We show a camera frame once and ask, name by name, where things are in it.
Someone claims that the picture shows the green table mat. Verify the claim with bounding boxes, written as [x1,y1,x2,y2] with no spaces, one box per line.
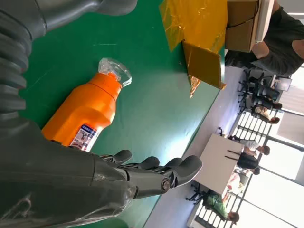
[19,0,226,228]

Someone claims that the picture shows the black office chair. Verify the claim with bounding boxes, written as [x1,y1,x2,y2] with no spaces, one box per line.
[238,70,266,95]
[238,86,284,111]
[186,183,207,206]

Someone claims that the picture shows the white office table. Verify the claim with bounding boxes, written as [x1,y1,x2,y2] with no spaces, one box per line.
[193,133,245,196]

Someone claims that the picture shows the person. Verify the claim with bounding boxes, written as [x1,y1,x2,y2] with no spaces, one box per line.
[225,151,260,176]
[225,0,304,78]
[229,135,271,157]
[226,171,248,196]
[204,190,240,225]
[251,104,281,125]

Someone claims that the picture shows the yellow taped cardboard sheet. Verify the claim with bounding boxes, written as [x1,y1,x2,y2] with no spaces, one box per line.
[159,0,228,99]

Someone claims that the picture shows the white window railing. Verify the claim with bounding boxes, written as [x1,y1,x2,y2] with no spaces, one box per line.
[189,109,277,228]

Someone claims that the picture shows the brown cardboard box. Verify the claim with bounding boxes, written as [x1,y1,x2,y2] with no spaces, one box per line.
[225,0,262,54]

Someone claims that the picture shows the computer monitor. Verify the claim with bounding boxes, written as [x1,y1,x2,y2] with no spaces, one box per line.
[272,75,293,93]

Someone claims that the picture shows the white flat device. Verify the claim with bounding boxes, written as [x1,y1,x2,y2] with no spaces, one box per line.
[255,0,275,43]

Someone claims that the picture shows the thin black cable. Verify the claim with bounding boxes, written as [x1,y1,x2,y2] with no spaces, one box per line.
[226,0,260,29]

